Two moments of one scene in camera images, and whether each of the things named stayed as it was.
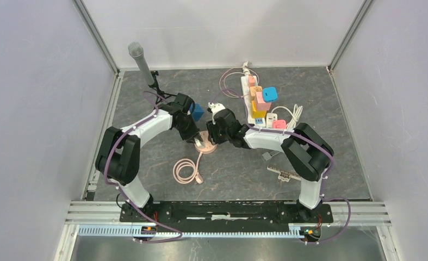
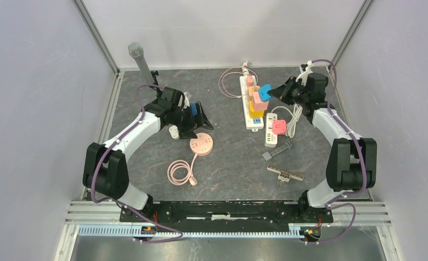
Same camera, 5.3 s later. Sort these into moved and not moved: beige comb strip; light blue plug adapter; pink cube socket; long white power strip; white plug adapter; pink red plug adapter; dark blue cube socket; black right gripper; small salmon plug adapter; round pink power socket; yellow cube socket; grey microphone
Moved: white plug adapter; light blue plug adapter; black right gripper; round pink power socket
Not moved: grey microphone; pink cube socket; long white power strip; beige comb strip; pink red plug adapter; small salmon plug adapter; yellow cube socket; dark blue cube socket
